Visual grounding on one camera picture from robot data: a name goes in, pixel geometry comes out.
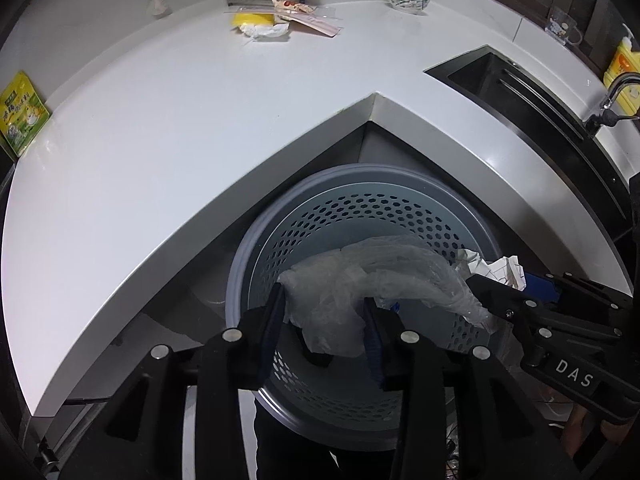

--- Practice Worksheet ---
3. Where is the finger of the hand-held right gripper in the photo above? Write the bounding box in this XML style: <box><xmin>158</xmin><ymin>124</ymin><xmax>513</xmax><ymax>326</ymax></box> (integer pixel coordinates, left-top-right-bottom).
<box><xmin>467</xmin><ymin>272</ymin><xmax>621</xmax><ymax>368</ymax></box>
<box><xmin>522</xmin><ymin>271</ymin><xmax>640</xmax><ymax>321</ymax></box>

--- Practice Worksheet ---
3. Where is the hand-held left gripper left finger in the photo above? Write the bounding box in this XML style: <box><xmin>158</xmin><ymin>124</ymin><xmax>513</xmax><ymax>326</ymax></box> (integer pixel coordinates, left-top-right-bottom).
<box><xmin>75</xmin><ymin>282</ymin><xmax>288</xmax><ymax>480</ymax></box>

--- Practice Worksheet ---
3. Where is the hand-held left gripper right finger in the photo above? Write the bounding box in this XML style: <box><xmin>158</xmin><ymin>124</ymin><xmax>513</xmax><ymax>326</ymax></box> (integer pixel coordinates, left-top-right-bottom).
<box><xmin>362</xmin><ymin>297</ymin><xmax>576</xmax><ymax>480</ymax></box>

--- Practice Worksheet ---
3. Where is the white paper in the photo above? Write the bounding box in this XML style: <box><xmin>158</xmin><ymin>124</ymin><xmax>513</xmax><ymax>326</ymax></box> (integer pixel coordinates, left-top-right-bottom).
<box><xmin>454</xmin><ymin>249</ymin><xmax>528</xmax><ymax>292</ymax></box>

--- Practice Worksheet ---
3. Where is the dark grey cloth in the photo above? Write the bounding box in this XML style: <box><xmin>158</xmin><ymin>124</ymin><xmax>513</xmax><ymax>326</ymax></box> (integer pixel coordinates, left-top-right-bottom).
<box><xmin>295</xmin><ymin>325</ymin><xmax>333</xmax><ymax>368</ymax></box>

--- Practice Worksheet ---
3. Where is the clear plastic bag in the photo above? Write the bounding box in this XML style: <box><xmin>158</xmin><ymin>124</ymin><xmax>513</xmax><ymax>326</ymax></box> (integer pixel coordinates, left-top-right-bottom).
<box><xmin>277</xmin><ymin>235</ymin><xmax>501</xmax><ymax>358</ymax></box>

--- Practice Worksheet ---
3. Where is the grey perforated waste basket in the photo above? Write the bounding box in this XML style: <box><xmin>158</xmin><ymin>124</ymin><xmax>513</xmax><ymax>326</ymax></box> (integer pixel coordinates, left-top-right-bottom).
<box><xmin>225</xmin><ymin>162</ymin><xmax>501</xmax><ymax>453</ymax></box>

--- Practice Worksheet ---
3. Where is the person's right hand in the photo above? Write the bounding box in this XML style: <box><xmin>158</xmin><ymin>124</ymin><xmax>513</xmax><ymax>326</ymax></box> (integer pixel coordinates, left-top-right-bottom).
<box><xmin>560</xmin><ymin>402</ymin><xmax>640</xmax><ymax>461</ymax></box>

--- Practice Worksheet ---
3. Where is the black sink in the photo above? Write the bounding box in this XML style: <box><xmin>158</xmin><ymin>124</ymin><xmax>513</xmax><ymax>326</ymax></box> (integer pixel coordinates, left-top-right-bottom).
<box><xmin>424</xmin><ymin>45</ymin><xmax>640</xmax><ymax>241</ymax></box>

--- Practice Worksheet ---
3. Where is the metal faucet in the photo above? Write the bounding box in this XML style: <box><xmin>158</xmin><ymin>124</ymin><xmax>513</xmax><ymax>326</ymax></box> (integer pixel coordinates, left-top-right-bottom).
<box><xmin>582</xmin><ymin>72</ymin><xmax>640</xmax><ymax>136</ymax></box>

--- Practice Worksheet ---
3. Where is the yellow detergent bottle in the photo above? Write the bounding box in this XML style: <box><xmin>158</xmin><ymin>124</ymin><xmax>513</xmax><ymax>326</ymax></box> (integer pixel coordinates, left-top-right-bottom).
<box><xmin>602</xmin><ymin>25</ymin><xmax>640</xmax><ymax>116</ymax></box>

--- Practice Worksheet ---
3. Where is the clear glass mug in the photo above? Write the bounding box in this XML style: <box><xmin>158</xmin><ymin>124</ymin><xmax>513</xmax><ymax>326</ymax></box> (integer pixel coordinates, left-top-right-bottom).
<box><xmin>547</xmin><ymin>6</ymin><xmax>583</xmax><ymax>46</ymax></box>

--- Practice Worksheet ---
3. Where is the pink striped packet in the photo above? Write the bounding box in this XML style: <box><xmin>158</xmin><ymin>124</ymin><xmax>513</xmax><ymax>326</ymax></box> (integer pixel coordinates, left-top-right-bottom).
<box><xmin>287</xmin><ymin>12</ymin><xmax>343</xmax><ymax>38</ymax></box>

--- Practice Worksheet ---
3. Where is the yellow packet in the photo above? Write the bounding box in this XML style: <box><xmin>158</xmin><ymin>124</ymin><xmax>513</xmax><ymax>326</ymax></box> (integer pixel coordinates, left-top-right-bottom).
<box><xmin>231</xmin><ymin>11</ymin><xmax>276</xmax><ymax>28</ymax></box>

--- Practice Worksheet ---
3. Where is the crumpled white printed wrapper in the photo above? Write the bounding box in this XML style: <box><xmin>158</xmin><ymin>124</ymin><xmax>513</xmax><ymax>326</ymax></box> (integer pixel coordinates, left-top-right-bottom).
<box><xmin>386</xmin><ymin>0</ymin><xmax>431</xmax><ymax>15</ymax></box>

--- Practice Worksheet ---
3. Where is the red and white snack wrapper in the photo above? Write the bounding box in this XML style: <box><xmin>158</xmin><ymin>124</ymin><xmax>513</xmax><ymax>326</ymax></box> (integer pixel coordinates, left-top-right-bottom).
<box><xmin>271</xmin><ymin>0</ymin><xmax>316</xmax><ymax>15</ymax></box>

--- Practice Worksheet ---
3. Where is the green and yellow pouch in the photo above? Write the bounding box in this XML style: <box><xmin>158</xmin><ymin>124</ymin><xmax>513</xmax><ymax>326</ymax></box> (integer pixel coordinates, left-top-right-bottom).
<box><xmin>0</xmin><ymin>71</ymin><xmax>51</xmax><ymax>157</ymax></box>

